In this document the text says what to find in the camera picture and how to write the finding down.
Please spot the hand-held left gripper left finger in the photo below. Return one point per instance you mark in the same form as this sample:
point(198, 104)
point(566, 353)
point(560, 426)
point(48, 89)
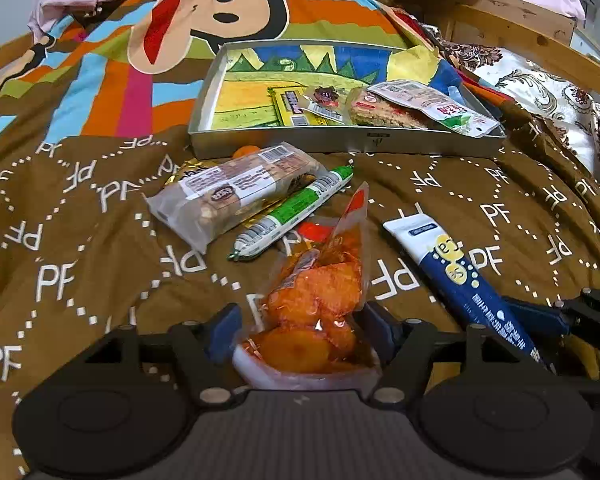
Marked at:
point(225, 331)

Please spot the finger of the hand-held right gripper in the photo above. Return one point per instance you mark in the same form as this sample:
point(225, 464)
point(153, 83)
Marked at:
point(530, 311)
point(595, 305)

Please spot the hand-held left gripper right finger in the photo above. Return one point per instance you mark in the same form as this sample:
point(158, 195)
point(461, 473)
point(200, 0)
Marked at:
point(380, 328)

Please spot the orange spicy snack packet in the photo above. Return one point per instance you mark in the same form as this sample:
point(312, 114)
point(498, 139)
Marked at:
point(320, 290)

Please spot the blue stick packet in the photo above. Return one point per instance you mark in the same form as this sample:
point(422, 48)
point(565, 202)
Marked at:
point(460, 275)

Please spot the clear bread packet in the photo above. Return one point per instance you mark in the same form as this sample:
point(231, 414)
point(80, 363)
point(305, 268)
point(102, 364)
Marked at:
point(230, 195)

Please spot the green sausage stick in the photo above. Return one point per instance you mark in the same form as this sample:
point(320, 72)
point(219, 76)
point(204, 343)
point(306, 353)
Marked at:
point(290, 210)

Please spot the gold foil packet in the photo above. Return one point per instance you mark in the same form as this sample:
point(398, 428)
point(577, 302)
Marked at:
point(190, 167)

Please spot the orange mandarin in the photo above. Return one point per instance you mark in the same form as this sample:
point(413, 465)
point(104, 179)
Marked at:
point(247, 152)

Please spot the metal tin tray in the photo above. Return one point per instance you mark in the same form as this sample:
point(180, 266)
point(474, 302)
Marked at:
point(330, 147)

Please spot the rice cracker packet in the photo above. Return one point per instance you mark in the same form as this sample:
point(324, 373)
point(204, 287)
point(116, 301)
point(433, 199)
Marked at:
point(380, 112)

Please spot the white green tofu packet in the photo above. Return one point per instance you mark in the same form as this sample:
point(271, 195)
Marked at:
point(430, 100)

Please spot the yellow snack bar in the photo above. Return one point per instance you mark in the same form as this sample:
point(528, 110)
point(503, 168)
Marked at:
point(287, 105)

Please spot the small clear candy packet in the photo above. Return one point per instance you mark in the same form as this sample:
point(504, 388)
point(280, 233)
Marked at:
point(325, 97)

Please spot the small red snack packet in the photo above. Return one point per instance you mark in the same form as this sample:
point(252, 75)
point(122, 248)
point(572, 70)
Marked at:
point(307, 232)

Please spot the brown printed monkey blanket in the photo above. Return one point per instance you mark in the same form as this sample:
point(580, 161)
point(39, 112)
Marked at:
point(80, 240)

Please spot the white floral blanket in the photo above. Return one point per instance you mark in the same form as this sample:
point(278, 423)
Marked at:
point(545, 85)

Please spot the wooden bed frame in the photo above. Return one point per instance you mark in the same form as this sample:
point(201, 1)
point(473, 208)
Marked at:
point(510, 25)

